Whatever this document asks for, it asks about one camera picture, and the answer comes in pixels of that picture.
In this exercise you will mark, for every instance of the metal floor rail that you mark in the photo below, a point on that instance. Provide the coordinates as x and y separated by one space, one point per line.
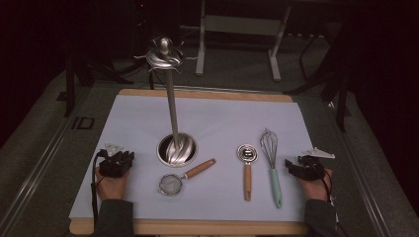
362 177
36 177

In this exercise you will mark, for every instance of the white paper sheet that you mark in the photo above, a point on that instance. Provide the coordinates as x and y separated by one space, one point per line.
214 115

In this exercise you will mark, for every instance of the person's left hand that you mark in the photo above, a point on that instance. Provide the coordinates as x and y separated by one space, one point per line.
112 188

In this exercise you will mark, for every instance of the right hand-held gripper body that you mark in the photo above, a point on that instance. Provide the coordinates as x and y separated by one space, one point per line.
309 169

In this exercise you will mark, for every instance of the grey metal frame stand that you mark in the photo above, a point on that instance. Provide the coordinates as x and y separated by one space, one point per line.
242 25

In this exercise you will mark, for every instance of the steel utensil stand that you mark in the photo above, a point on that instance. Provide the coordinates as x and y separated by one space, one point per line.
172 112

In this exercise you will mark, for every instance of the person's right hand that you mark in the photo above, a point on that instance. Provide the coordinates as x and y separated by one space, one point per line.
316 190

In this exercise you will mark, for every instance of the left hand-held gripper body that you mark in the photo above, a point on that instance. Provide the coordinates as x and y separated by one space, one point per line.
113 166

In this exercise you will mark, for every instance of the black stand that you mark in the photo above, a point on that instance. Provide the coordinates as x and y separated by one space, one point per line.
69 85
342 98

